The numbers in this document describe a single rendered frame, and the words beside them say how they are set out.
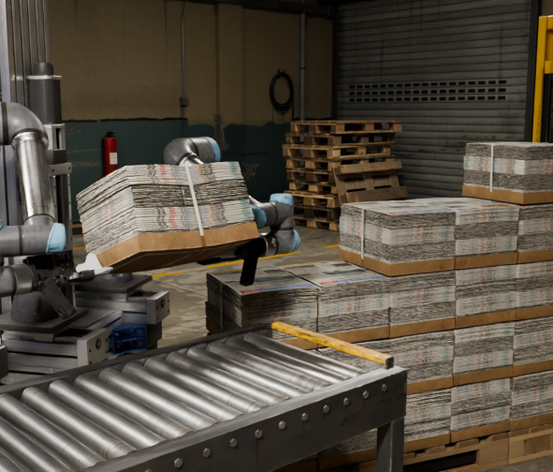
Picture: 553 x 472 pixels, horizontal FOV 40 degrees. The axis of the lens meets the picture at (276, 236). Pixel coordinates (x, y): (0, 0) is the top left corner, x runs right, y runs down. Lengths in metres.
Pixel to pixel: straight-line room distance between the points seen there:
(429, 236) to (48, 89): 1.42
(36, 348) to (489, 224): 1.69
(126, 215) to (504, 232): 1.61
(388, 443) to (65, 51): 8.01
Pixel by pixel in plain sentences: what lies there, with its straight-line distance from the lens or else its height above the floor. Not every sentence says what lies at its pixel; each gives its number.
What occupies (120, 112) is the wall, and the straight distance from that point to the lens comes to 9.78.
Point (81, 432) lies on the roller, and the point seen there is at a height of 0.79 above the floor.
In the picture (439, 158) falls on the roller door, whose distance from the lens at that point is 10.63.
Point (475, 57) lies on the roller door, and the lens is 10.34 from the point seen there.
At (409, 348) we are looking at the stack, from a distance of 2.88.
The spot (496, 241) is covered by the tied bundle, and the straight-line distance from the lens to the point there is 3.01.
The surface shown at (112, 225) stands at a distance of 2.00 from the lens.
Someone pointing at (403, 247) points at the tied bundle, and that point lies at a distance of 2.77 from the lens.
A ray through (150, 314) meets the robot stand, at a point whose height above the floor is 0.72.
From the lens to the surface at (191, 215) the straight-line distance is 1.99.
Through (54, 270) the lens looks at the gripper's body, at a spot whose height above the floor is 1.03.
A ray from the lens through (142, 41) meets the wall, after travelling 10.00.
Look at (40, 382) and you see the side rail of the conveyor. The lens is 1.87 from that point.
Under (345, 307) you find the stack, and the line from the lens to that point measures 2.70.
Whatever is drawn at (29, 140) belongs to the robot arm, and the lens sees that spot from 2.10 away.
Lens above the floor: 1.42
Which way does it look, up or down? 9 degrees down
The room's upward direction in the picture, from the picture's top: straight up
